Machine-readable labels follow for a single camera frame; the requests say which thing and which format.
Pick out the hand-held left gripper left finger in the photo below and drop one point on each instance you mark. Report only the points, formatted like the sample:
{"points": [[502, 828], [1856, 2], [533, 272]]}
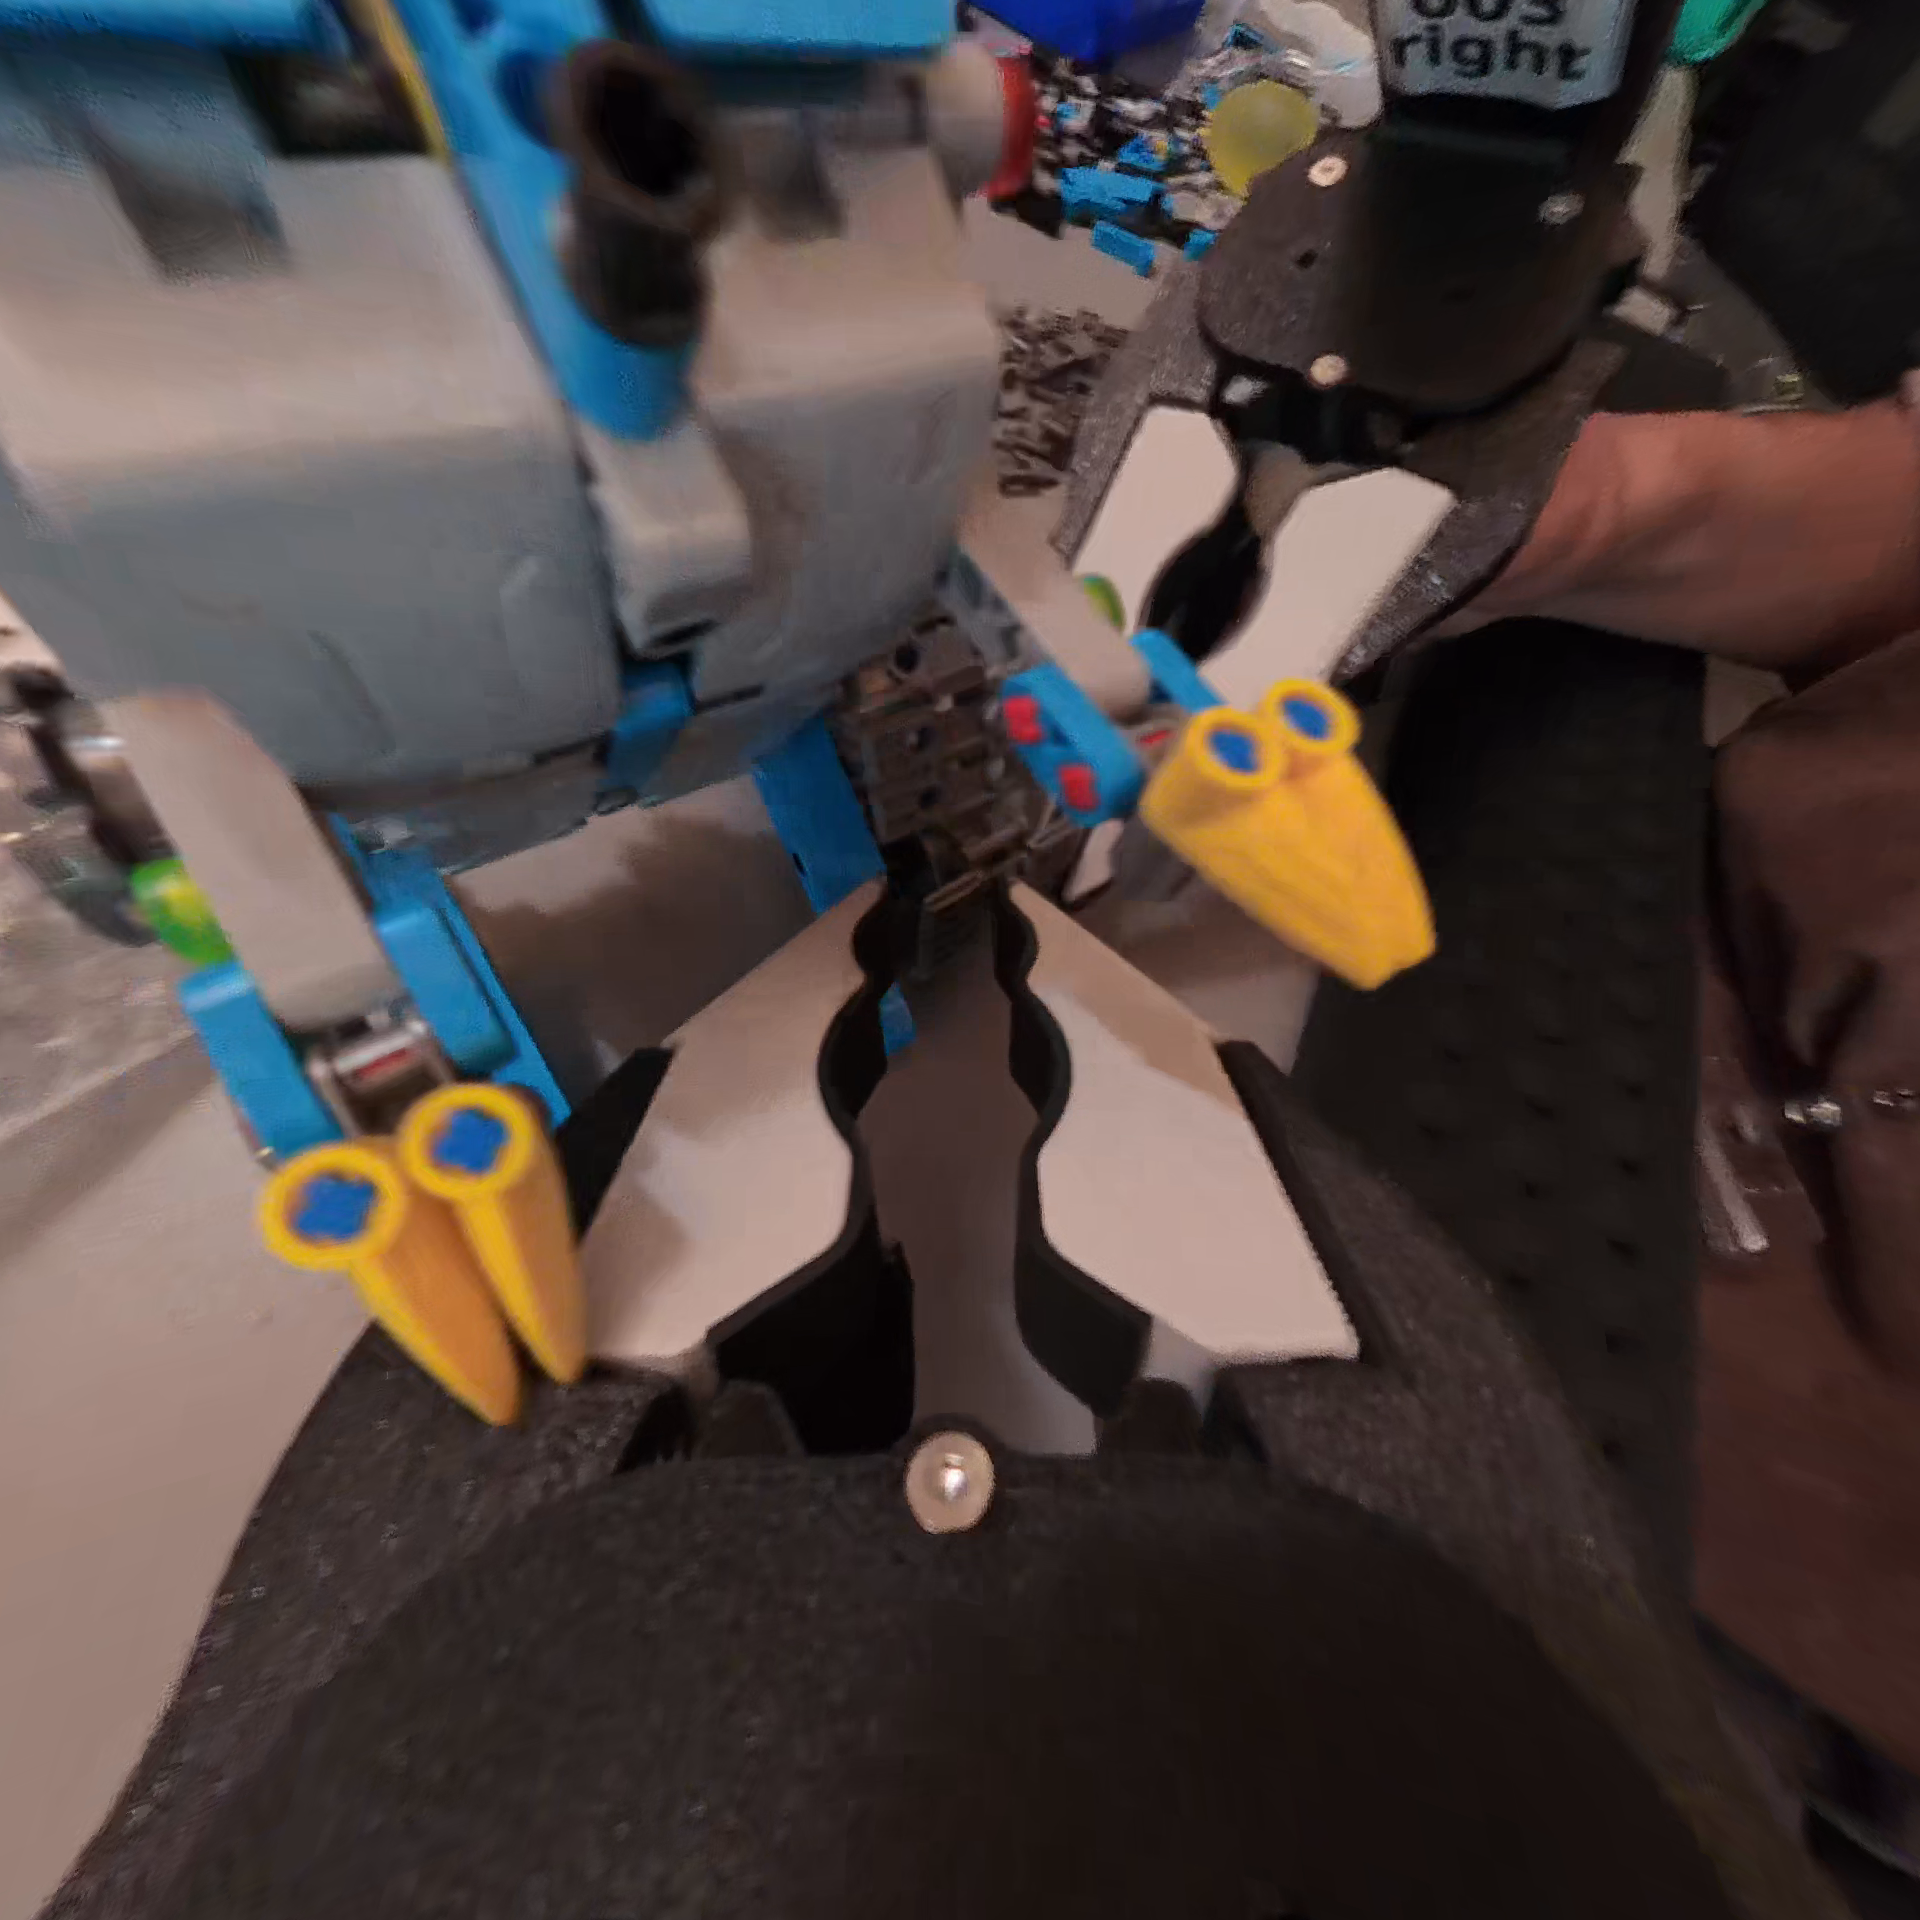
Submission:
{"points": [[720, 1170]]}

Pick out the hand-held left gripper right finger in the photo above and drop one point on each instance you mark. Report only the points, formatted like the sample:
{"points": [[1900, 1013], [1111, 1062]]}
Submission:
{"points": [[1185, 1185]]}

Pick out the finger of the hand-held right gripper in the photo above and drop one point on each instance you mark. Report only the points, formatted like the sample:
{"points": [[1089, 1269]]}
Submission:
{"points": [[1349, 556], [1154, 480]]}

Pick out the pile of grey track links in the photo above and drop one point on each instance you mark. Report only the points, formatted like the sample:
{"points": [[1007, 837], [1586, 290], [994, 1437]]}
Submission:
{"points": [[1066, 389]]}

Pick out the blue toy robot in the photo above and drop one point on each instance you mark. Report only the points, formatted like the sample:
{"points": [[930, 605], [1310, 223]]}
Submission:
{"points": [[376, 450]]}

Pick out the grey desk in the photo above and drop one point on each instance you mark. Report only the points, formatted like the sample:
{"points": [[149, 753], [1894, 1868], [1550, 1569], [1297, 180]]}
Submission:
{"points": [[119, 1349]]}

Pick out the yellow translucent dome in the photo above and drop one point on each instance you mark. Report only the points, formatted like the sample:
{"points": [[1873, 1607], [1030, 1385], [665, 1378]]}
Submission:
{"points": [[1260, 136]]}

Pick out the heap of loose toy parts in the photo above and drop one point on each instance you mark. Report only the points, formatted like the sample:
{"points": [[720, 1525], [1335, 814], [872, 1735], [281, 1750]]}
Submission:
{"points": [[1126, 182]]}

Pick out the black perforated pad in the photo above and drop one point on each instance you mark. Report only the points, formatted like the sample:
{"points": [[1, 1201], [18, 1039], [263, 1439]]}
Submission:
{"points": [[1530, 1049]]}

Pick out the blue plastic bin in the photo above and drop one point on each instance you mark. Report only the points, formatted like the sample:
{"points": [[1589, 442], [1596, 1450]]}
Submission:
{"points": [[1080, 24]]}

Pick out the bubble wrap bag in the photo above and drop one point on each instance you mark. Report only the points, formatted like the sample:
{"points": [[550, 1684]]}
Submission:
{"points": [[77, 974]]}

